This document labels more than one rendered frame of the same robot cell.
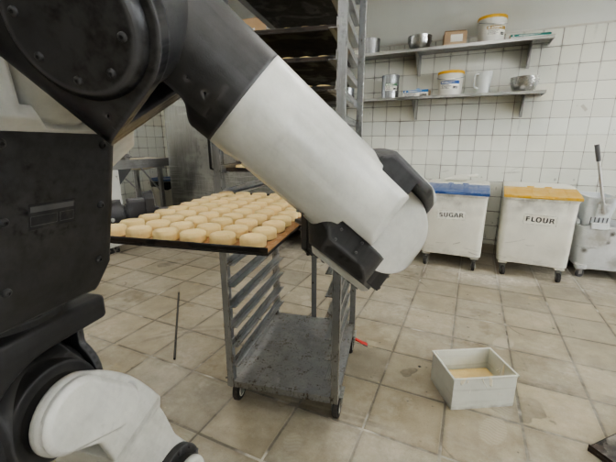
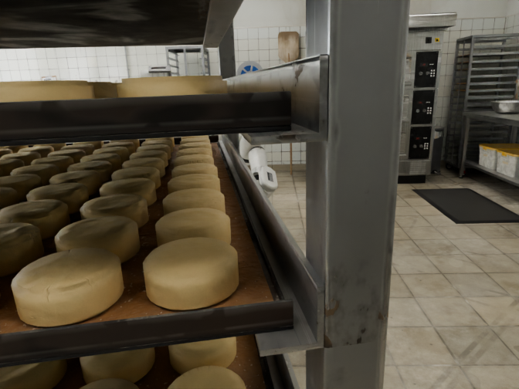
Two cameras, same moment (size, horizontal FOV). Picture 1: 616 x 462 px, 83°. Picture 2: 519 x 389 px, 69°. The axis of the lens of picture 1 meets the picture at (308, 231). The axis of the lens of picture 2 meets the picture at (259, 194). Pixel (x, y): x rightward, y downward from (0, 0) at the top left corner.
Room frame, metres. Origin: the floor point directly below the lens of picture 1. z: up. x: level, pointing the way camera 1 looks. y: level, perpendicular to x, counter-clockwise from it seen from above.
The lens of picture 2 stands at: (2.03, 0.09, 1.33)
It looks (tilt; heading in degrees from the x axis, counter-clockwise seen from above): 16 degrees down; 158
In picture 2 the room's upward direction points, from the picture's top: 2 degrees counter-clockwise
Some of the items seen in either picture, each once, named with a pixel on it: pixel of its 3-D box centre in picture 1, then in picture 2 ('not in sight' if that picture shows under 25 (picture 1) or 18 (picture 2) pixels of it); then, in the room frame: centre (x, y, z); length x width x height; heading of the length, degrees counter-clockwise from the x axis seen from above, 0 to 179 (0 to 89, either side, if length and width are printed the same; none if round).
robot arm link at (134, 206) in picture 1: (130, 215); not in sight; (0.91, 0.47, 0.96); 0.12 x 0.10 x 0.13; 121
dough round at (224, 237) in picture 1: (222, 238); not in sight; (0.65, 0.16, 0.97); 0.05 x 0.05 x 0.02
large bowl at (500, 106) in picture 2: not in sight; (508, 107); (-1.09, 4.63, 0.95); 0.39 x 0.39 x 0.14
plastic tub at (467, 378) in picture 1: (471, 377); not in sight; (1.41, -0.76, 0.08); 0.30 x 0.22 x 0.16; 95
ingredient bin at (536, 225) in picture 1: (532, 228); not in sight; (3.04, -2.01, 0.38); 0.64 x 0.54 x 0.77; 153
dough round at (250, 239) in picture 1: (253, 240); not in sight; (0.63, 0.10, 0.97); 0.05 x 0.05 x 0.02
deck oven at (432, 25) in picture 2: not in sight; (368, 105); (-2.16, 3.41, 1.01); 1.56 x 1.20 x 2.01; 65
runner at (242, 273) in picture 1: (260, 258); not in sight; (1.60, 0.23, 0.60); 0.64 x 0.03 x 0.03; 166
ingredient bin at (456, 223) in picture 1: (454, 222); not in sight; (3.32, -1.42, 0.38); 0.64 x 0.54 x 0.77; 154
